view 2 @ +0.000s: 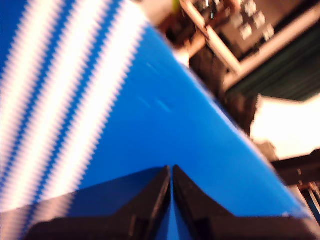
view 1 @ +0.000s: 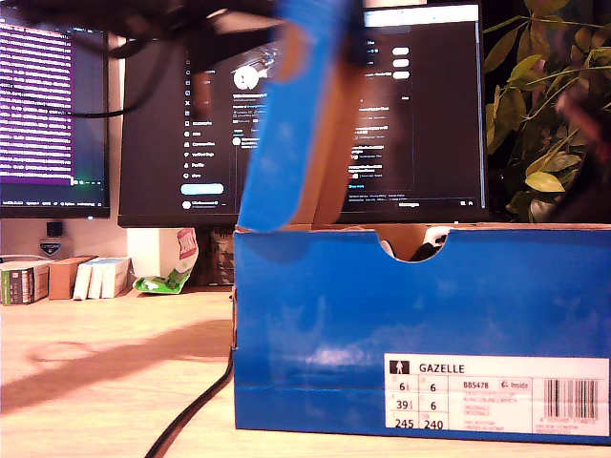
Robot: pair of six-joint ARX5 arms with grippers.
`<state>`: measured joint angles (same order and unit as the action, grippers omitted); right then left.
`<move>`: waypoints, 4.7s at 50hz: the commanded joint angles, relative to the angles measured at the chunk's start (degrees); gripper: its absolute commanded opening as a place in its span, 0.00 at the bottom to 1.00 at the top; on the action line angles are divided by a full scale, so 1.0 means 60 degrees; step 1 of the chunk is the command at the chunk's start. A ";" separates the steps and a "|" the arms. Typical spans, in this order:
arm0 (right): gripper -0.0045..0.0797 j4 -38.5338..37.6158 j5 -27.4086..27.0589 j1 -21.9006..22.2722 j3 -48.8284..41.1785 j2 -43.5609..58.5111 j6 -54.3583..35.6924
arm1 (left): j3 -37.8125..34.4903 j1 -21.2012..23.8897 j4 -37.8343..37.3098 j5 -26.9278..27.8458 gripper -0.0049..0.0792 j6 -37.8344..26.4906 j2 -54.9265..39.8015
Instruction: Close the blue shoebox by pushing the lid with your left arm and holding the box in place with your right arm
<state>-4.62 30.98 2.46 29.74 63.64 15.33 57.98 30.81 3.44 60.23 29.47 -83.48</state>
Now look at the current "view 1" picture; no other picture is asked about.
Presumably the blue shoebox lid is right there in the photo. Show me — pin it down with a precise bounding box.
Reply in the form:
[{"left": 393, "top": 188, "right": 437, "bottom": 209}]
[{"left": 237, "top": 0, "right": 364, "bottom": 234}]

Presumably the blue striped shoebox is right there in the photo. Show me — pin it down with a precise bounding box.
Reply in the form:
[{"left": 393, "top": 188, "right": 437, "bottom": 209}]
[{"left": 232, "top": 222, "right": 611, "bottom": 448}]

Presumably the white and blue slim box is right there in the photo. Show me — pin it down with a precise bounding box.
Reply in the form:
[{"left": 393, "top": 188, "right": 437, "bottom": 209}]
[
  {"left": 87, "top": 260, "right": 107, "bottom": 301},
  {"left": 99, "top": 256, "right": 133, "bottom": 300},
  {"left": 72, "top": 260, "right": 95, "bottom": 302}
]

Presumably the brown cardboard box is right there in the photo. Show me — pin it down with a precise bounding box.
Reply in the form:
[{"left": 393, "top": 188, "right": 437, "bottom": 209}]
[{"left": 47, "top": 255, "right": 100, "bottom": 302}]

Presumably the green and brown small box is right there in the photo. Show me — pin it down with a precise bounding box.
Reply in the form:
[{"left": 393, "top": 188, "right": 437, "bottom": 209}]
[{"left": 0, "top": 260, "right": 52, "bottom": 306}]

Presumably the green leafy houseplant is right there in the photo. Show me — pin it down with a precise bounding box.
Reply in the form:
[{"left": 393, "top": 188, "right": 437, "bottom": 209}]
[{"left": 482, "top": 0, "right": 611, "bottom": 225}]

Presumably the black monitor with dark webpage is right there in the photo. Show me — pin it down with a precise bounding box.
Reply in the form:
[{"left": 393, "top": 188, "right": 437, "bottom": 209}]
[{"left": 117, "top": 0, "right": 491, "bottom": 229}]

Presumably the white sneaker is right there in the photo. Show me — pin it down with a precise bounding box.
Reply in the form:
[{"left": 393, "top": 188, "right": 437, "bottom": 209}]
[{"left": 379, "top": 225, "right": 453, "bottom": 262}]

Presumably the dark patterned packet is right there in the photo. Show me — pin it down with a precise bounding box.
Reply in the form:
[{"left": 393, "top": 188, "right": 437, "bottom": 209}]
[{"left": 208, "top": 227, "right": 236, "bottom": 287}]

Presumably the green and white gum bag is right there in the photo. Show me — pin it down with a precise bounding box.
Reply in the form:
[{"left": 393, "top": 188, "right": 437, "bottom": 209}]
[{"left": 132, "top": 226, "right": 200, "bottom": 295}]

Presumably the black monitor with purple terminal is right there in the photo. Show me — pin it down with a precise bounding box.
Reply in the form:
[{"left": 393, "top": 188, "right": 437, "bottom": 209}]
[{"left": 0, "top": 0, "right": 112, "bottom": 220}]

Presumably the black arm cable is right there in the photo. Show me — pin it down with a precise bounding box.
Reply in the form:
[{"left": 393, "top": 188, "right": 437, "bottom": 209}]
[{"left": 71, "top": 42, "right": 176, "bottom": 119}]

